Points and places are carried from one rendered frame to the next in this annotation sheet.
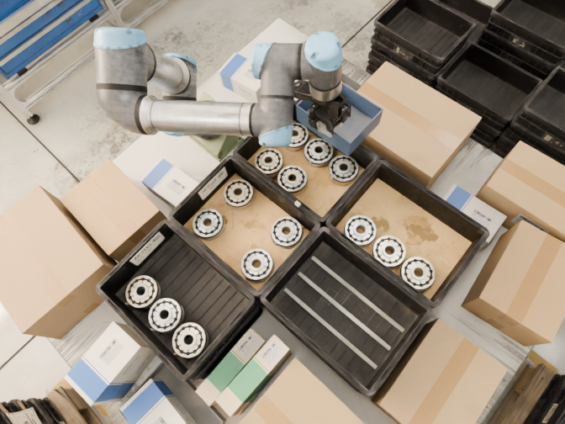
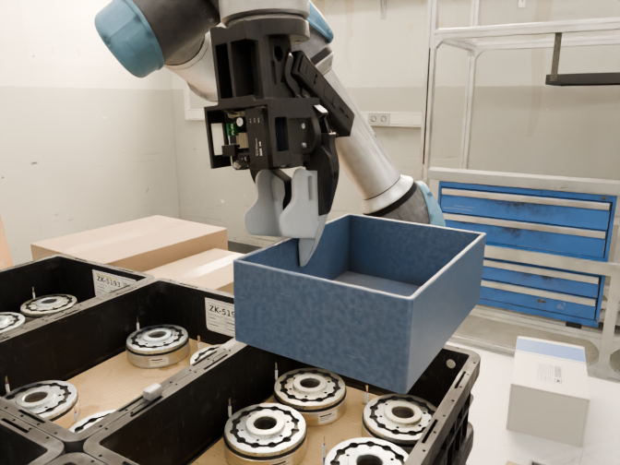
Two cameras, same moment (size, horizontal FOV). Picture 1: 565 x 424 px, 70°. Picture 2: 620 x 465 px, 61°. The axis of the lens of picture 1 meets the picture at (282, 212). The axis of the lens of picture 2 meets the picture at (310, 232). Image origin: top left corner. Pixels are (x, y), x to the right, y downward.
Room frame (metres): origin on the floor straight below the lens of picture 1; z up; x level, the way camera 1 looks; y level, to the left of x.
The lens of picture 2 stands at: (0.49, -0.61, 1.26)
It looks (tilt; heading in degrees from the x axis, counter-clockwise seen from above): 15 degrees down; 70
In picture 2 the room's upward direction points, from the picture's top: straight up
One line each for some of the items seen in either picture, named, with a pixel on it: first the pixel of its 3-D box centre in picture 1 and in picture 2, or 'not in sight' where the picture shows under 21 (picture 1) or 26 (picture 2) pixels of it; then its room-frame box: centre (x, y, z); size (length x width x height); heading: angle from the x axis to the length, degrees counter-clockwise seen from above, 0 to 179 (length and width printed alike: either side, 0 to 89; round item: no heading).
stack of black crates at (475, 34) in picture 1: (450, 28); not in sight; (1.72, -1.16, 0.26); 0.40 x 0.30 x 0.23; 38
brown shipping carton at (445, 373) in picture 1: (435, 386); not in sight; (-0.09, -0.35, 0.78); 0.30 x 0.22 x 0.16; 131
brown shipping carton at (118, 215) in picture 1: (118, 213); (206, 301); (0.65, 0.59, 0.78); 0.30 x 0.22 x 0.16; 36
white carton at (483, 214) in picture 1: (466, 217); not in sight; (0.42, -0.63, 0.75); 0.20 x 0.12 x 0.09; 41
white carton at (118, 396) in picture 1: (123, 362); not in sight; (0.14, 0.59, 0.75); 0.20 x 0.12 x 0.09; 135
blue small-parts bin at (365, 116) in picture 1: (338, 114); (370, 282); (0.69, -0.21, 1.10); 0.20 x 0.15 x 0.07; 39
